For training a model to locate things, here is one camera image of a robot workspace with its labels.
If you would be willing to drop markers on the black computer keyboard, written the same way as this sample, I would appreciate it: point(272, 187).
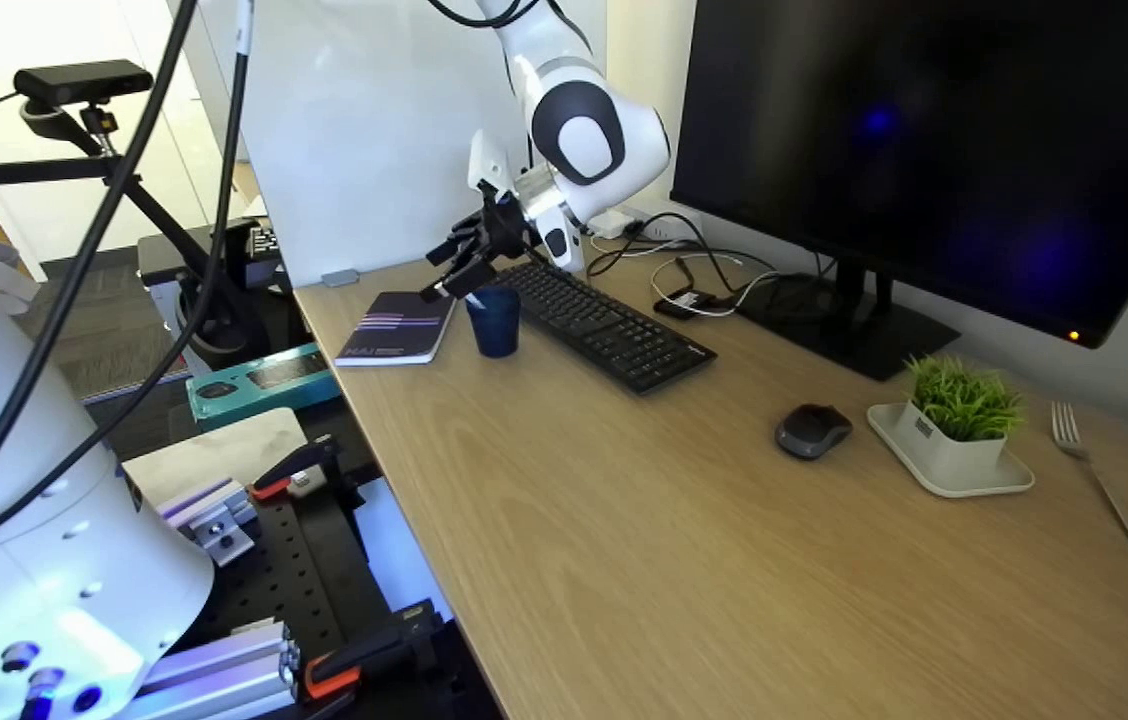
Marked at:
point(614, 339)

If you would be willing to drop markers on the black computer monitor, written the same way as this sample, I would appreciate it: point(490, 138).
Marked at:
point(975, 151)

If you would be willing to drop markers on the orange black clamp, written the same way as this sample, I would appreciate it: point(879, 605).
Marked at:
point(364, 638)

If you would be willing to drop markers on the white board panel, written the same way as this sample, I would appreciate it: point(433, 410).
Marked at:
point(356, 128)

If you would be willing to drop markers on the dark purple notebook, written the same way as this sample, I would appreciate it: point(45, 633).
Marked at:
point(399, 330)

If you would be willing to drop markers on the aluminium extrusion bars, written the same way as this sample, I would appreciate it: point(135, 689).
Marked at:
point(233, 677)

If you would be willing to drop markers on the small black usb device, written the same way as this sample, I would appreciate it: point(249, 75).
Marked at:
point(680, 305)

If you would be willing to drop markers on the white plant tray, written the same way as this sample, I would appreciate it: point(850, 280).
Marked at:
point(943, 465)

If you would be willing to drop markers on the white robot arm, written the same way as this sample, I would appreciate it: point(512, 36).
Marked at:
point(591, 151)

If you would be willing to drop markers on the teal box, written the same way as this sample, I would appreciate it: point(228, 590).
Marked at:
point(294, 378)

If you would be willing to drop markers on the black camera on stand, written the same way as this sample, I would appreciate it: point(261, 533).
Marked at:
point(55, 87)

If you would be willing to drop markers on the black computer mouse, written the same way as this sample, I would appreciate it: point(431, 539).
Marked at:
point(812, 429)

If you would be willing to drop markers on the potted green plant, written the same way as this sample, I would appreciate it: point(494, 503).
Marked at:
point(963, 398)

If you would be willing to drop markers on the dark blue cup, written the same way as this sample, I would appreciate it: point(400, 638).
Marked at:
point(494, 320)

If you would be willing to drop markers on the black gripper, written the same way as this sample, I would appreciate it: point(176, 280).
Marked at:
point(490, 234)

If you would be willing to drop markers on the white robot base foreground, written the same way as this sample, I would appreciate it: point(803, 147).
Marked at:
point(94, 585)

